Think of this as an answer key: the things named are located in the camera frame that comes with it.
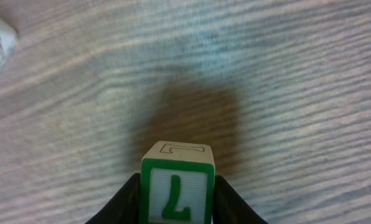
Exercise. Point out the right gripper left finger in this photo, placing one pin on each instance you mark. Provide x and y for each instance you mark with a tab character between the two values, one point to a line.
124	207

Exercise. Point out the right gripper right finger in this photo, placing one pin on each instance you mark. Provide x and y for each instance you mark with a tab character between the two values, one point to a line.
229	207

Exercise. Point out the green L wooden block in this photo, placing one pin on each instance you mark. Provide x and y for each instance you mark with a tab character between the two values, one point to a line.
177	183

